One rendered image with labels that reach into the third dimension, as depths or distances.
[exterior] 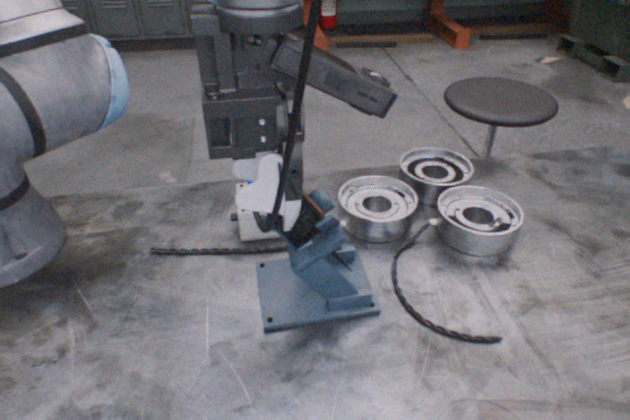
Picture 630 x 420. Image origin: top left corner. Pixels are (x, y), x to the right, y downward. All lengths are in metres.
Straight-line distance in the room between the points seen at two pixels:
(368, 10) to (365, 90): 4.12
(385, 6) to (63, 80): 4.05
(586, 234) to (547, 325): 0.19
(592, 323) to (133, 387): 0.47
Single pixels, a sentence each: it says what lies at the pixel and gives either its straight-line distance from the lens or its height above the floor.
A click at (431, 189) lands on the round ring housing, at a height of 0.83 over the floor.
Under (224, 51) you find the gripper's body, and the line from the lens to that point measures 0.39.
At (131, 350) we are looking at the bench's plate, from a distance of 0.55.
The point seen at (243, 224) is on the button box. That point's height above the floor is 0.83.
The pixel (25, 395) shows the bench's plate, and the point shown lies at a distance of 0.56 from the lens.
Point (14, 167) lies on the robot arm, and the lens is 0.64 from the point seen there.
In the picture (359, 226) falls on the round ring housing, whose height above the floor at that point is 0.83.
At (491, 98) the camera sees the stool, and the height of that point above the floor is 0.62.
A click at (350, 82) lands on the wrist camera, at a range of 0.40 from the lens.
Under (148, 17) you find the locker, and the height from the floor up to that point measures 0.26.
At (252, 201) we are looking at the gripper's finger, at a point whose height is 0.95.
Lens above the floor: 1.21
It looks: 34 degrees down
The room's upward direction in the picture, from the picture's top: straight up
